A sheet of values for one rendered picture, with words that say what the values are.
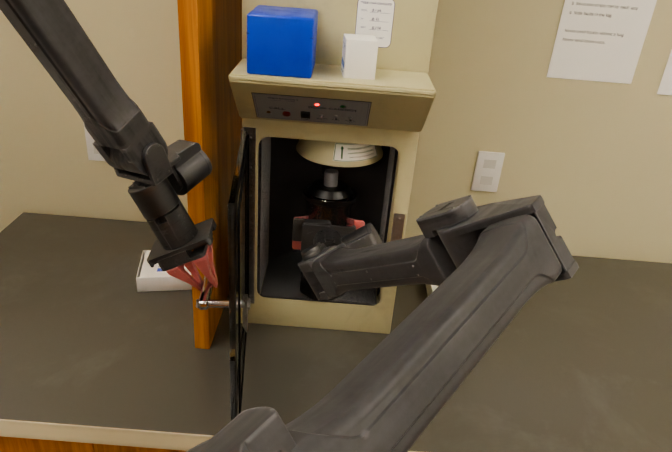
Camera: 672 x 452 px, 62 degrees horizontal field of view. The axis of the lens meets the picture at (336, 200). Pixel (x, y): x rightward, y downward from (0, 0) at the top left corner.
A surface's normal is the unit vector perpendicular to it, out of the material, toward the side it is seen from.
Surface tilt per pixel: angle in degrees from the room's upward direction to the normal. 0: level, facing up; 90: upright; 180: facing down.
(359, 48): 90
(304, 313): 90
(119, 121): 74
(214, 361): 0
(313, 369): 0
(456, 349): 51
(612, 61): 90
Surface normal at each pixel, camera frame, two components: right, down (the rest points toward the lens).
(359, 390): -0.44, -0.89
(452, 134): -0.04, 0.44
